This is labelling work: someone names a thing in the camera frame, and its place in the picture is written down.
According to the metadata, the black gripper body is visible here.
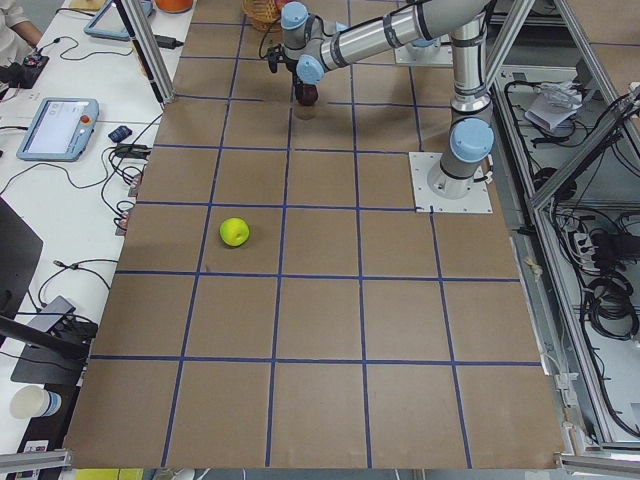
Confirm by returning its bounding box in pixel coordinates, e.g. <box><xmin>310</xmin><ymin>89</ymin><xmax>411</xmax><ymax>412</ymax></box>
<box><xmin>292</xmin><ymin>73</ymin><xmax>308</xmax><ymax>93</ymax></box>

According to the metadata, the dark red apple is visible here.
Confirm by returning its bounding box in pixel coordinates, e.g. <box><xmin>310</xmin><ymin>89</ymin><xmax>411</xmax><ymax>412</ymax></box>
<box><xmin>295</xmin><ymin>83</ymin><xmax>319</xmax><ymax>107</ymax></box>

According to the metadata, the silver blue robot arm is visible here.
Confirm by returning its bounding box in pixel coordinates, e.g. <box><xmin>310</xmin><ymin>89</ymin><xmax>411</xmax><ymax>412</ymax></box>
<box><xmin>267</xmin><ymin>1</ymin><xmax>494</xmax><ymax>182</ymax></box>

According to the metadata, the woven wicker basket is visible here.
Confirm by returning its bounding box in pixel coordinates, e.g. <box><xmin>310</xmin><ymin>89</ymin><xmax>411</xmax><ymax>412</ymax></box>
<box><xmin>242</xmin><ymin>0</ymin><xmax>280</xmax><ymax>32</ymax></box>

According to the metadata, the green apple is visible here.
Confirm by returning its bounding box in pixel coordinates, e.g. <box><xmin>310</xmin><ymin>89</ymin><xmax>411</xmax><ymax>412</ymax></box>
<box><xmin>219</xmin><ymin>217</ymin><xmax>250</xmax><ymax>247</ymax></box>

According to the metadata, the dark blue pouch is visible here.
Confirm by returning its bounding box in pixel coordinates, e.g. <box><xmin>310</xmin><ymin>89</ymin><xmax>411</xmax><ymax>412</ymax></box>
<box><xmin>108</xmin><ymin>125</ymin><xmax>132</xmax><ymax>143</ymax></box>

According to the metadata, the blue teach pendant far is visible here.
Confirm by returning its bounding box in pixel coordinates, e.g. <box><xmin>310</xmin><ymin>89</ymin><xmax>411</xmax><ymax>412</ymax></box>
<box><xmin>83</xmin><ymin>1</ymin><xmax>130</xmax><ymax>41</ymax></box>

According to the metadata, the blue teach pendant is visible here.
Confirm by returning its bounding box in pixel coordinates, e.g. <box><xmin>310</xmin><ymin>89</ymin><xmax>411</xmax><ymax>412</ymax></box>
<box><xmin>83</xmin><ymin>1</ymin><xmax>130</xmax><ymax>41</ymax></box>
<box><xmin>16</xmin><ymin>97</ymin><xmax>100</xmax><ymax>162</ymax></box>

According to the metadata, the blue teach pendant near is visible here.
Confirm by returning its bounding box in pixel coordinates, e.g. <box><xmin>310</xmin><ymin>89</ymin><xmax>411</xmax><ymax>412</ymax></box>
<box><xmin>16</xmin><ymin>97</ymin><xmax>100</xmax><ymax>162</ymax></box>

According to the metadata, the black monitor stand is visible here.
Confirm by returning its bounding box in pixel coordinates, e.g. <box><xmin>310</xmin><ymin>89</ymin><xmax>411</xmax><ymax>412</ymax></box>
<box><xmin>1</xmin><ymin>202</ymin><xmax>97</xmax><ymax>386</ymax></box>

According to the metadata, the white paper cup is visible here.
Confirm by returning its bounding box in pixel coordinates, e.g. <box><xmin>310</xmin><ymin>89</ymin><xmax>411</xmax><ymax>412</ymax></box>
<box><xmin>9</xmin><ymin>385</ymin><xmax>62</xmax><ymax>419</ymax></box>

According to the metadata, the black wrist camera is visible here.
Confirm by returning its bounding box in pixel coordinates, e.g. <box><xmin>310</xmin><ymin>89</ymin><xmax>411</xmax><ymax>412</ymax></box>
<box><xmin>266</xmin><ymin>44</ymin><xmax>286</xmax><ymax>73</ymax></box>

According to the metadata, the aluminium frame post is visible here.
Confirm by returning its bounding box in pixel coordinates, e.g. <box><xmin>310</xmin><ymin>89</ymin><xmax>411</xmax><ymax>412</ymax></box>
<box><xmin>114</xmin><ymin>0</ymin><xmax>175</xmax><ymax>105</ymax></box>

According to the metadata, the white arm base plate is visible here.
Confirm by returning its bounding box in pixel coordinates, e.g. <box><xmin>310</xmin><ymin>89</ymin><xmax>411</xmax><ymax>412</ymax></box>
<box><xmin>408</xmin><ymin>152</ymin><xmax>493</xmax><ymax>214</ymax></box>

